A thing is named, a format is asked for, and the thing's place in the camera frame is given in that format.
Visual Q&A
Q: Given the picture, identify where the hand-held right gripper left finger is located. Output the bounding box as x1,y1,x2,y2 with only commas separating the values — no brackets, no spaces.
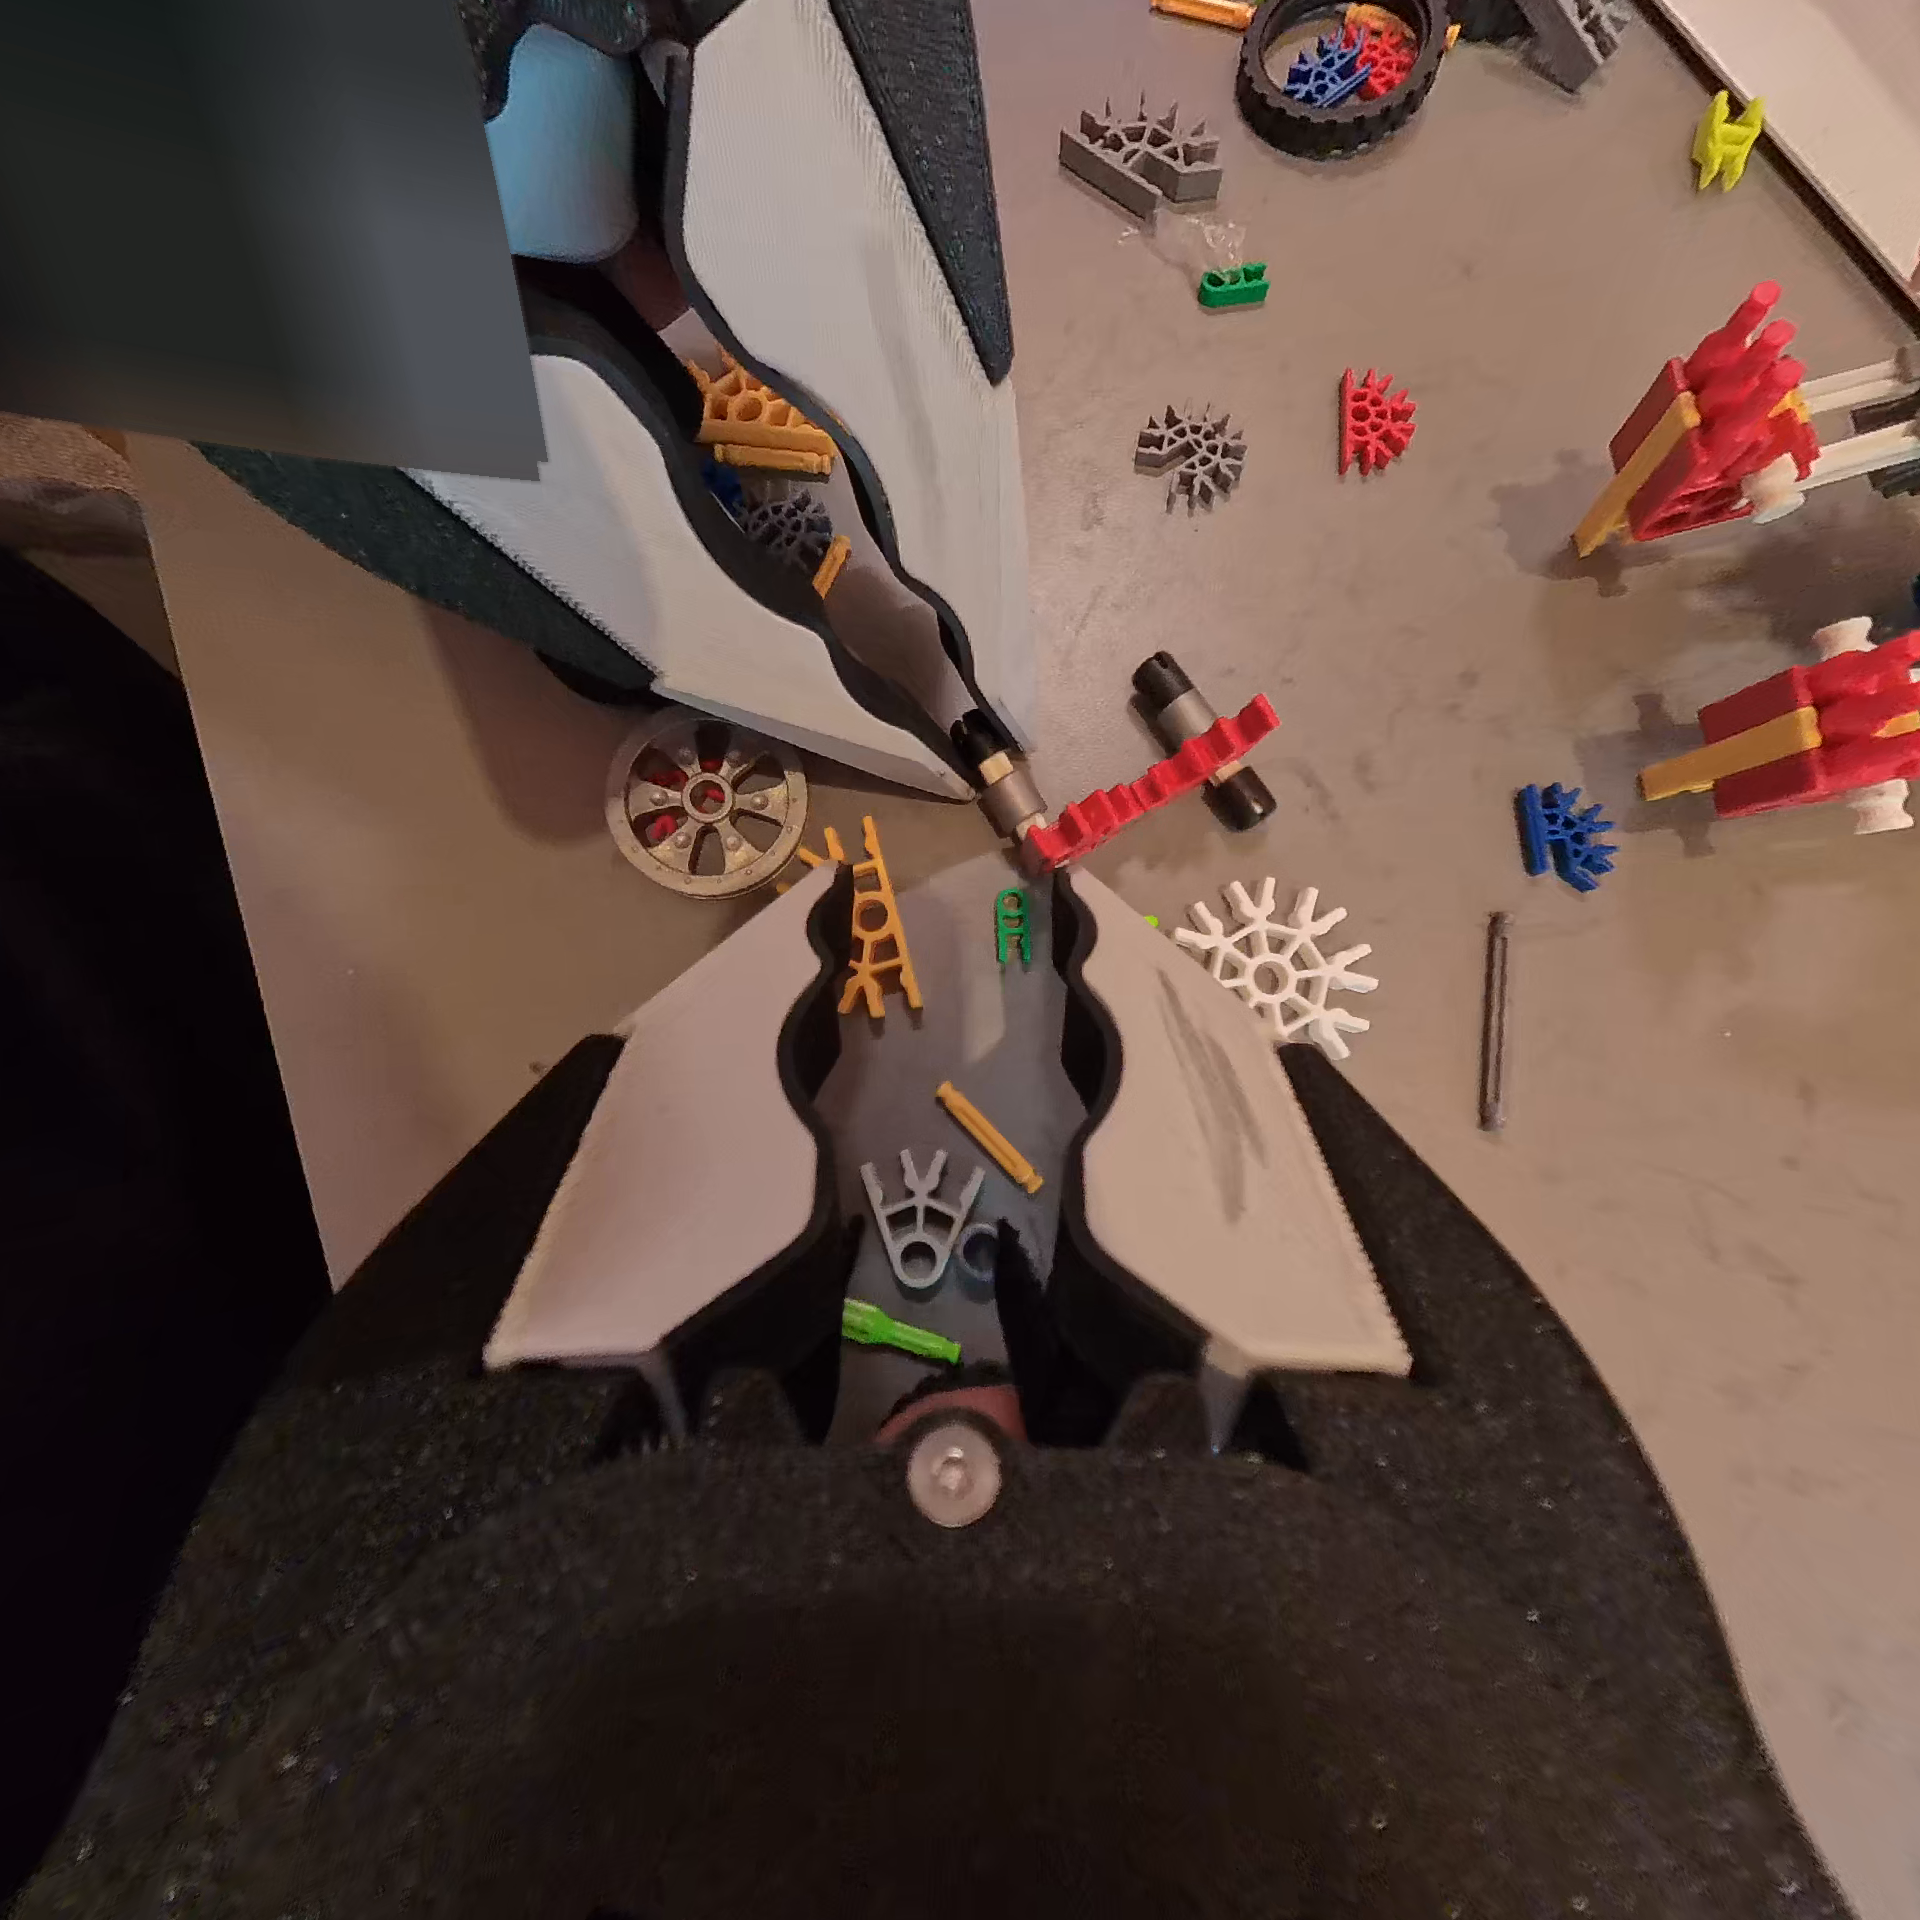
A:
482,864,859,1446

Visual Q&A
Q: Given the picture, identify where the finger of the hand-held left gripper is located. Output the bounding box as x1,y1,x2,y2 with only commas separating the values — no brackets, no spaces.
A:
663,0,1042,752
407,352,979,808

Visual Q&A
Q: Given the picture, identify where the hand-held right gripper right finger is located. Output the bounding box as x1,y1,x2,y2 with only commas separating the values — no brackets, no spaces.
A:
997,870,1415,1446

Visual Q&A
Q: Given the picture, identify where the yellow snowflake connector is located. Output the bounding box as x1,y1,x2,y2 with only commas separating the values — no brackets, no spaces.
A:
796,819,923,1022

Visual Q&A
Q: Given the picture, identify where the red toothed connector assembly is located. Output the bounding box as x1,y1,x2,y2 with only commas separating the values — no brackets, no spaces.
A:
1022,692,1275,872

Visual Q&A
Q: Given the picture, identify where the yellow half-round connector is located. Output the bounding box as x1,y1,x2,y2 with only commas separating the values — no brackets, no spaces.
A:
692,354,839,481

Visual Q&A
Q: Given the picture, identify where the grey half-round connector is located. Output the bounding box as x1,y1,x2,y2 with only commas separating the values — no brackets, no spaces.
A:
1056,94,1224,209

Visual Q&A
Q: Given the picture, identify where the white snowflake connector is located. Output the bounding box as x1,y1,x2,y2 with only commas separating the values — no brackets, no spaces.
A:
1174,882,1381,1050

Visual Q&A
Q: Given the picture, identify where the light grey wedge connector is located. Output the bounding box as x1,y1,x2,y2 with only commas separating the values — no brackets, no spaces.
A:
859,1153,990,1289

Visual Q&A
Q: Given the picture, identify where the grey spoked wheel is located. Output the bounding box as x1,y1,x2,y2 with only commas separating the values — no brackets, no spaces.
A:
599,711,816,902

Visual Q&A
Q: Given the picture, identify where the light green rod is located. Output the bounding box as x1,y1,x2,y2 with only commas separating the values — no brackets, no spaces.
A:
839,1296,966,1366

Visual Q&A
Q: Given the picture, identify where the clear plastic connector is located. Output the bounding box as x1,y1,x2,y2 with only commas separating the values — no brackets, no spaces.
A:
1112,209,1249,273

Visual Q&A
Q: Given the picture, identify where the thin dark grey rod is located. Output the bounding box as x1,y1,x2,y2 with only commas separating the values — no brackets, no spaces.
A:
1474,907,1510,1126

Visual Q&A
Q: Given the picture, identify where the black rubber tyre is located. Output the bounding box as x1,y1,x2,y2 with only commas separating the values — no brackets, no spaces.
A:
1239,0,1456,160

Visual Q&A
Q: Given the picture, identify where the dark grey snowflake connector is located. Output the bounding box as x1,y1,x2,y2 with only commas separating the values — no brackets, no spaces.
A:
1132,402,1249,512

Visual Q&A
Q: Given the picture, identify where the small blue connector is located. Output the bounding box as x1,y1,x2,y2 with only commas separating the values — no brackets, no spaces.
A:
1519,785,1618,889

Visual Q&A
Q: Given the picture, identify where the black and silver tube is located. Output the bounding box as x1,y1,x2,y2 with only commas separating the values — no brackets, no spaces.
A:
1128,651,1275,833

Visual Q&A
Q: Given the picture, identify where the red half-round connector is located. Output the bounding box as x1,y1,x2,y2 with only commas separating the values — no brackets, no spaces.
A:
1332,368,1421,481

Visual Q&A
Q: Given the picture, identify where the long grey fan connector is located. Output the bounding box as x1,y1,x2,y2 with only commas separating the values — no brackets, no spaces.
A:
1519,0,1626,87

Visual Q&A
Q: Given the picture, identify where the colourful construction toy model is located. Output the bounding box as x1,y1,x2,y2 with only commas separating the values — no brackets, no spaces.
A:
1569,281,1920,839

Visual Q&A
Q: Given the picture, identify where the white stand base board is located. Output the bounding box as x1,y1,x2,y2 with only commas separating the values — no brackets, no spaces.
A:
1647,0,1920,305

